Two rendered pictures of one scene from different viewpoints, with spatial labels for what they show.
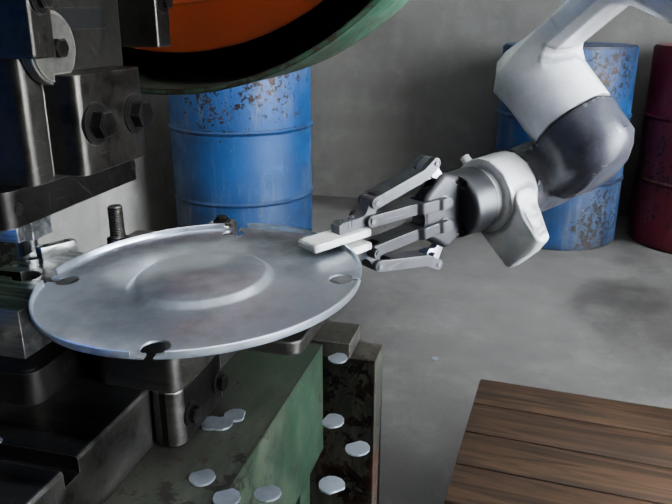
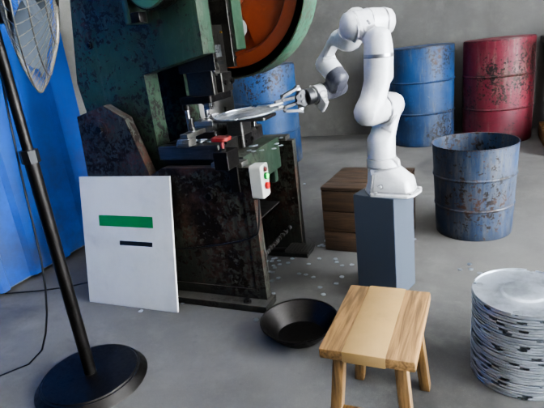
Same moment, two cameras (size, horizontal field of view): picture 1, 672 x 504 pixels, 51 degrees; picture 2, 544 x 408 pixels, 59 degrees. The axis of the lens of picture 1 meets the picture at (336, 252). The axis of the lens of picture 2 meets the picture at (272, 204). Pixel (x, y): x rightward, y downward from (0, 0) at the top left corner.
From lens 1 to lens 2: 153 cm
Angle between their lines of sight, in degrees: 9
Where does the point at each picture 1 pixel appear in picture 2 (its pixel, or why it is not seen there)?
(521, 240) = (322, 104)
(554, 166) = (329, 85)
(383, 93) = not seen: hidden behind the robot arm
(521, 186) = (321, 91)
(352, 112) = not seen: hidden behind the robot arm
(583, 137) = (333, 77)
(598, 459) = not seen: hidden behind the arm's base
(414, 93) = (352, 78)
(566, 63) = (329, 60)
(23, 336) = (212, 126)
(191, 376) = (245, 133)
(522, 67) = (320, 61)
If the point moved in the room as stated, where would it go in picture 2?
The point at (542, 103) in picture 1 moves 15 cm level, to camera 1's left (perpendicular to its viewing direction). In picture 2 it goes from (324, 70) to (291, 74)
